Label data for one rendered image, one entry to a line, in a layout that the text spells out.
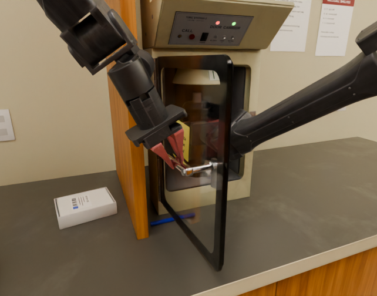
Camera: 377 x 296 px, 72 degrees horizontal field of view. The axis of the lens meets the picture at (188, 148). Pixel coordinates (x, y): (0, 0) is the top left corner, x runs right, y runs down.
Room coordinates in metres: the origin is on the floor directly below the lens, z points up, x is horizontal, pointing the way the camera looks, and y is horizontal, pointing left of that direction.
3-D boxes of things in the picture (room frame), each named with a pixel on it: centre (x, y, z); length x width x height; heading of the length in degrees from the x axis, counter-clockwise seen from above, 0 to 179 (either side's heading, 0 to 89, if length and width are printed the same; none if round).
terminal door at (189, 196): (0.53, 0.01, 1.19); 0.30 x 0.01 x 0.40; 27
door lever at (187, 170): (0.45, 0.00, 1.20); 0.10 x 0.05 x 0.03; 27
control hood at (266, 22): (0.68, -0.08, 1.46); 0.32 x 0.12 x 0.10; 111
